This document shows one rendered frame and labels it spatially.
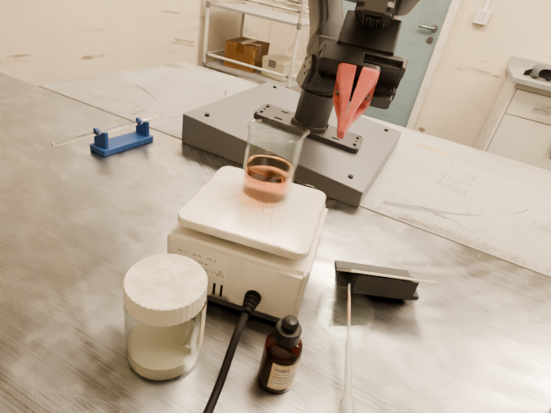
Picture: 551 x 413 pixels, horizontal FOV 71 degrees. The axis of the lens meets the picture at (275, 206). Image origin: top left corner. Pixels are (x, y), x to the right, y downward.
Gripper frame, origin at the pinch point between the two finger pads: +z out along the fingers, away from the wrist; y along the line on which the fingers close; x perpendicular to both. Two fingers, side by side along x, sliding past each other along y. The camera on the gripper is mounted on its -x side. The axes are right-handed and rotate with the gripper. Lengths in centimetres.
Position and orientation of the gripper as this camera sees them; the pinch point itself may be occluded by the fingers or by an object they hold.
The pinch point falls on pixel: (342, 129)
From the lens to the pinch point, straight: 45.8
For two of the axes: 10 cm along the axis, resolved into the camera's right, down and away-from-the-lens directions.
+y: 9.5, 2.7, -1.3
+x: 0.3, 3.5, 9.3
